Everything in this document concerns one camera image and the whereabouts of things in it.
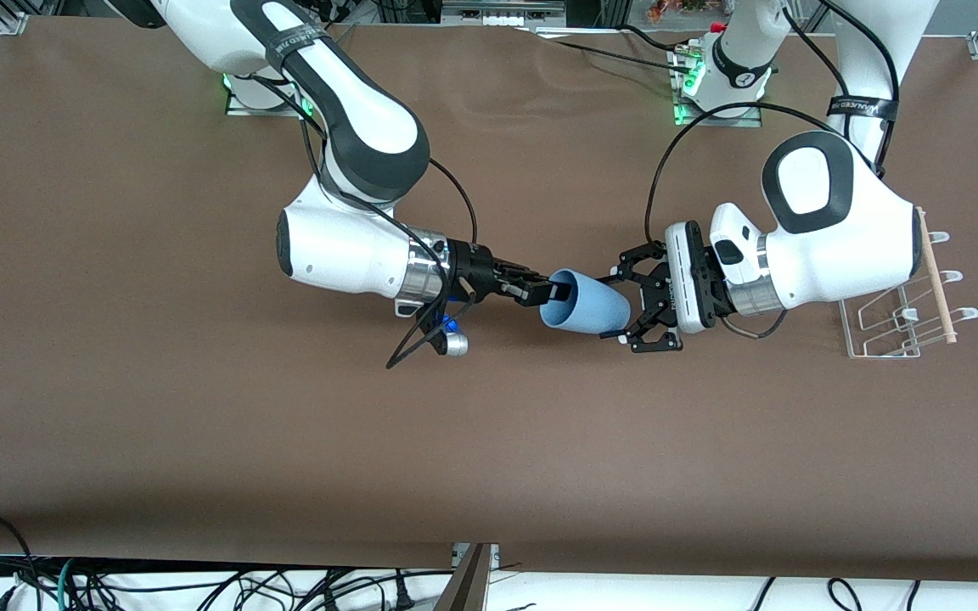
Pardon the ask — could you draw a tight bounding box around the blue plastic cup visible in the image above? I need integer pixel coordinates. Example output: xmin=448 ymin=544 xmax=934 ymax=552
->
xmin=538 ymin=269 xmax=632 ymax=336

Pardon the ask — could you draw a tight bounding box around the brown table cover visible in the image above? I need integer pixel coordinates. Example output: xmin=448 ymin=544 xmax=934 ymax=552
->
xmin=0 ymin=15 xmax=978 ymax=586

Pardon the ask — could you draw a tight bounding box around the orange background object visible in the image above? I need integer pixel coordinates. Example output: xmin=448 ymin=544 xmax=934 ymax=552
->
xmin=647 ymin=0 xmax=712 ymax=23

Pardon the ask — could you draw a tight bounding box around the white power strip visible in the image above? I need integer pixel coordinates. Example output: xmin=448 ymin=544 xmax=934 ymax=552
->
xmin=442 ymin=0 xmax=566 ymax=28

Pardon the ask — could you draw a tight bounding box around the wooden dowel rod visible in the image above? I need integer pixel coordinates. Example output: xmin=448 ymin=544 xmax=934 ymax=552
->
xmin=918 ymin=208 xmax=958 ymax=345

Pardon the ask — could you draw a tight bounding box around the dark angled bar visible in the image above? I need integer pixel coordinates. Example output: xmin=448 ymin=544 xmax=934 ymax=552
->
xmin=433 ymin=543 xmax=492 ymax=611

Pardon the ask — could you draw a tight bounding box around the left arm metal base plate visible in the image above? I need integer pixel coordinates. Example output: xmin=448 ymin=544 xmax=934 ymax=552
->
xmin=673 ymin=47 xmax=763 ymax=128

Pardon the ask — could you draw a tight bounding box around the long black base cable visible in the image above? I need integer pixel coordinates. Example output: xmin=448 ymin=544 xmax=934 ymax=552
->
xmin=531 ymin=27 xmax=694 ymax=73

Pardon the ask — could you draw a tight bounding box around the short black base cable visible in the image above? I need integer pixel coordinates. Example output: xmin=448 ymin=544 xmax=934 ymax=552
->
xmin=616 ymin=23 xmax=685 ymax=52

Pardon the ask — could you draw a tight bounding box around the grey metal table bracket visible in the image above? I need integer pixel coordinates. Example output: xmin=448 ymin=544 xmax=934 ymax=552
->
xmin=452 ymin=543 xmax=500 ymax=571

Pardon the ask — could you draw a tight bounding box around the black strap on left arm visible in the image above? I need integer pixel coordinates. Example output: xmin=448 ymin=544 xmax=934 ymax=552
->
xmin=826 ymin=95 xmax=900 ymax=121

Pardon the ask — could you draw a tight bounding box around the black strap on arm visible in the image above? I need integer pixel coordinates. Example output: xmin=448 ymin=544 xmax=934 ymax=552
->
xmin=826 ymin=95 xmax=900 ymax=121
xmin=261 ymin=24 xmax=330 ymax=65

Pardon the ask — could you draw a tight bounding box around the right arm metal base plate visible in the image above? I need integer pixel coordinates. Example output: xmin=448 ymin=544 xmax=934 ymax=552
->
xmin=224 ymin=72 xmax=307 ymax=117

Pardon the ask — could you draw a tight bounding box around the black strap on right arm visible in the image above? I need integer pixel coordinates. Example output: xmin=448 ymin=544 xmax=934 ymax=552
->
xmin=261 ymin=24 xmax=330 ymax=65

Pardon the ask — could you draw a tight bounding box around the white wire cup rack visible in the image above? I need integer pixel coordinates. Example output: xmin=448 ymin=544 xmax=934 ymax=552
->
xmin=840 ymin=208 xmax=978 ymax=360

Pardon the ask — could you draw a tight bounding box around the teal floor cable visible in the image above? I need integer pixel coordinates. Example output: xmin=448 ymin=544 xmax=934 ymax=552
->
xmin=54 ymin=556 xmax=84 ymax=611

